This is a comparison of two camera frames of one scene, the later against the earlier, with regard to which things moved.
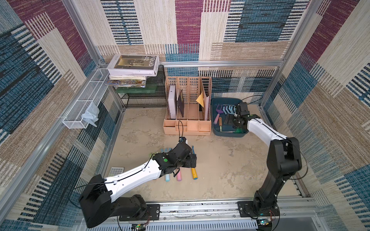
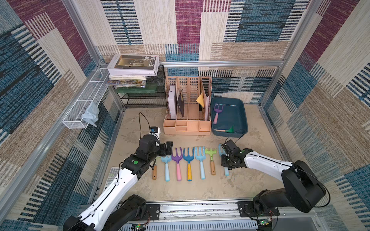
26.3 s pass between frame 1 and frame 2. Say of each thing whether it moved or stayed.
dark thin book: stayed
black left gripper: moved
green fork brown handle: moved
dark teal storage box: stayed
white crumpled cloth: stayed
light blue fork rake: moved
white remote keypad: stayed
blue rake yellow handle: moved
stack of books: stayed
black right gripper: moved
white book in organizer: stayed
